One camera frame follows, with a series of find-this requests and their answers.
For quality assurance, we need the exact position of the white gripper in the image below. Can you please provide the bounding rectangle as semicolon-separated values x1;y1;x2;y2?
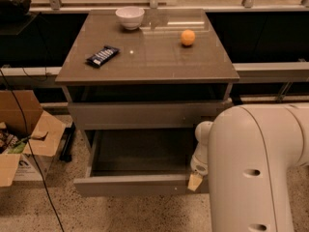
187;153;208;191

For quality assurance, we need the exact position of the grey drawer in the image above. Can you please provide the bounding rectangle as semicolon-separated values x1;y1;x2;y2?
74;128;197;197
68;101;232;131

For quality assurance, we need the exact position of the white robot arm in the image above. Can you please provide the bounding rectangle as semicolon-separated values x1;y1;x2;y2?
188;102;309;232

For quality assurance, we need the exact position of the grey top drawer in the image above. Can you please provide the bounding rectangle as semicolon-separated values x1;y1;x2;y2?
68;101;232;131

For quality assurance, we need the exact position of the grey drawer cabinet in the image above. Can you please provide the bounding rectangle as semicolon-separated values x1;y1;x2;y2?
54;9;240;188

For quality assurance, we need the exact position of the open cardboard box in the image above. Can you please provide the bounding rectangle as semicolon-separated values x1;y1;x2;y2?
0;91;66;189

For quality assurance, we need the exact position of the orange fruit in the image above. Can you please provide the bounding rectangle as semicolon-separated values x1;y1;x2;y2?
181;30;195;46

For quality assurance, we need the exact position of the white bowl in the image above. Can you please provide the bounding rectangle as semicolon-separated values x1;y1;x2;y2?
115;6;145;30

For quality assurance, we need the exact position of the black object on shelf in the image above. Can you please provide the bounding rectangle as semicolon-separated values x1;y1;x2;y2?
0;0;32;16

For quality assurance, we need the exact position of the black cable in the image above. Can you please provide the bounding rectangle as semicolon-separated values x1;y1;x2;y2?
0;69;63;232

